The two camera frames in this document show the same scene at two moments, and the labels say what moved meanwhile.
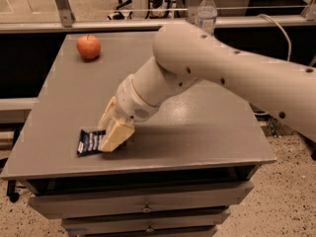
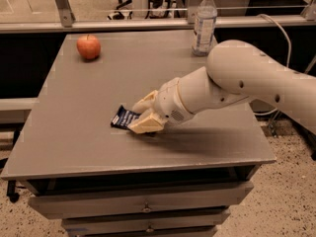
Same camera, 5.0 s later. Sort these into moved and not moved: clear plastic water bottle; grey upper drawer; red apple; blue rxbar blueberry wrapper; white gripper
Moved: blue rxbar blueberry wrapper; white gripper
Not moved: clear plastic water bottle; red apple; grey upper drawer
